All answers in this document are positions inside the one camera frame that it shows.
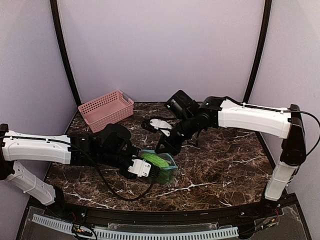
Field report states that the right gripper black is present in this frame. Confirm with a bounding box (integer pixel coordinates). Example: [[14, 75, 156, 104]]
[[154, 113, 198, 156]]

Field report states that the clear zip bag blue seal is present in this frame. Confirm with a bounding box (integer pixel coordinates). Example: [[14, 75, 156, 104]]
[[138, 149, 178, 185]]

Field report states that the green fake vegetable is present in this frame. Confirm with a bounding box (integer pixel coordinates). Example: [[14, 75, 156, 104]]
[[141, 152, 170, 185]]

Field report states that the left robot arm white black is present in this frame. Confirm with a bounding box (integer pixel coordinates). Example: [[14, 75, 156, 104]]
[[0, 123, 160, 218]]

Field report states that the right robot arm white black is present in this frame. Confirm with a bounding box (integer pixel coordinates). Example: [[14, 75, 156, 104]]
[[150, 90, 309, 217]]

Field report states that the pink plastic basket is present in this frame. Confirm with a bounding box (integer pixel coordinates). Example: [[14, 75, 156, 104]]
[[78, 90, 134, 133]]

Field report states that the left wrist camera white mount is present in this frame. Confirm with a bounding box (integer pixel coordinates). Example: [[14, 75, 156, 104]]
[[127, 158, 152, 177]]

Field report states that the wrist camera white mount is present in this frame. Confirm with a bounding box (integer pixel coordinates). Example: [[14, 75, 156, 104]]
[[141, 118, 173, 137], [127, 158, 152, 177]]

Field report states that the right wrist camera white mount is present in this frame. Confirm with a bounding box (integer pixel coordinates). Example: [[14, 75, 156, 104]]
[[141, 118, 173, 137]]

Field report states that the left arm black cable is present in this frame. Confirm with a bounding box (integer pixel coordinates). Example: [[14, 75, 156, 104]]
[[67, 142, 156, 202]]

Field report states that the black front aluminium rail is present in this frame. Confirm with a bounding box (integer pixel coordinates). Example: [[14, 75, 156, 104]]
[[46, 203, 277, 226]]

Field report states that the white slotted cable duct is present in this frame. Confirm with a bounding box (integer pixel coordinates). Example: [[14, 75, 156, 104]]
[[32, 214, 239, 240]]

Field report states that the black left frame post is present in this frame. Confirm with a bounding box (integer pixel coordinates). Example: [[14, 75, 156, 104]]
[[49, 0, 82, 107]]

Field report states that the black frame post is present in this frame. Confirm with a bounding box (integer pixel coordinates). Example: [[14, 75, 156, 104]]
[[49, 0, 82, 107], [242, 0, 273, 103]]

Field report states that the black right frame post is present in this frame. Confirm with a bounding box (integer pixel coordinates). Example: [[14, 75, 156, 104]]
[[242, 0, 273, 103]]

